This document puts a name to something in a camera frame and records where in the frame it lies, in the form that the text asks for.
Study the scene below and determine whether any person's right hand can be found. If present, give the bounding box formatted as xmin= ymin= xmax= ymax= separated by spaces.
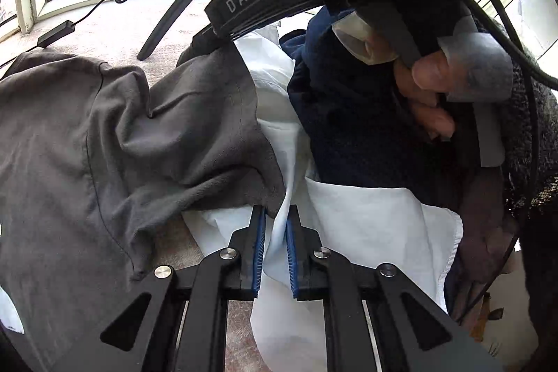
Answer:
xmin=333 ymin=12 xmax=515 ymax=142

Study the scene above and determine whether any pink plaid table cloth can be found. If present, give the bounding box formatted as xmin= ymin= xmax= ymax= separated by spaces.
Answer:
xmin=74 ymin=0 xmax=262 ymax=372

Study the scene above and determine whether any person's right forearm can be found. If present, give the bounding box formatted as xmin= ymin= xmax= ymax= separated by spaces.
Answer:
xmin=501 ymin=45 xmax=558 ymax=303

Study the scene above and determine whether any navy garment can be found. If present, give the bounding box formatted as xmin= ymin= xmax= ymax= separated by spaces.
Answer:
xmin=279 ymin=3 xmax=480 ymax=203

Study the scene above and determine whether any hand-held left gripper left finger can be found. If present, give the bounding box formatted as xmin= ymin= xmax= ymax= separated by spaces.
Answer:
xmin=50 ymin=205 xmax=266 ymax=372

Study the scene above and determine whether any white shirt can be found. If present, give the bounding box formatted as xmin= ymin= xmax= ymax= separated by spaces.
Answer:
xmin=181 ymin=23 xmax=463 ymax=372

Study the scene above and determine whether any grey flower print t-shirt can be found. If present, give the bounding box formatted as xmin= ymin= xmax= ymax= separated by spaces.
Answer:
xmin=0 ymin=45 xmax=288 ymax=372

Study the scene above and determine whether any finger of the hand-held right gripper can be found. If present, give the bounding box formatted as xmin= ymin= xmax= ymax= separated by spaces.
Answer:
xmin=192 ymin=27 xmax=238 ymax=52

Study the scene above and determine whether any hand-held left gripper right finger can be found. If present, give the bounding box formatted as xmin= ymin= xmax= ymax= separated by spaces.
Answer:
xmin=285 ymin=204 xmax=504 ymax=372

